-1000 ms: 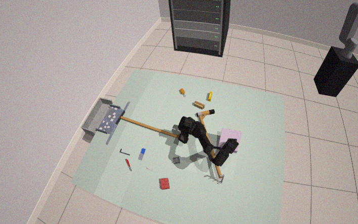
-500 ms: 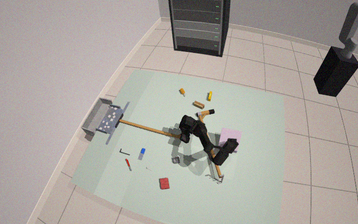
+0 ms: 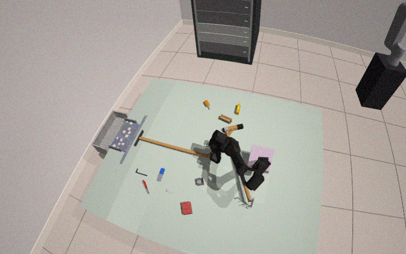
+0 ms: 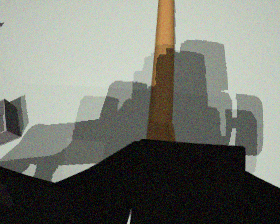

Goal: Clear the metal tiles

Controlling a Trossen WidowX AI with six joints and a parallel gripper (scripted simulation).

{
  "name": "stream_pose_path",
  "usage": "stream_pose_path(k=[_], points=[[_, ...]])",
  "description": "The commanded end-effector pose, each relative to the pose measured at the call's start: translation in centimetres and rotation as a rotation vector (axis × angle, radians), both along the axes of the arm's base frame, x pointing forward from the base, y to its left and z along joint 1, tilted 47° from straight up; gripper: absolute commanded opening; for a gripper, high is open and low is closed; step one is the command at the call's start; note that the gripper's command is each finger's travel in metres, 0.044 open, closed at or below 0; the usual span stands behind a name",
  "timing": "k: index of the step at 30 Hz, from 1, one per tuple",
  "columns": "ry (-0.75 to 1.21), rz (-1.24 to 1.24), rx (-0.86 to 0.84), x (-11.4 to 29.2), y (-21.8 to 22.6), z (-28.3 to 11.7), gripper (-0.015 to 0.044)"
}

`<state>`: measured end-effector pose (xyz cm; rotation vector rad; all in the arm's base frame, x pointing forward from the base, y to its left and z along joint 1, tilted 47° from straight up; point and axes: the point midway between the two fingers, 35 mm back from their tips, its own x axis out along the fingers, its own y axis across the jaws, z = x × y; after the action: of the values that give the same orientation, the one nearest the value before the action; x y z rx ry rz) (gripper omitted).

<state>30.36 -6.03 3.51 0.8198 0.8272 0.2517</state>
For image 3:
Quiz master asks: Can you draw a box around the red rectangular block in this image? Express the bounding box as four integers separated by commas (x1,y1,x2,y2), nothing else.
182,202,192,215

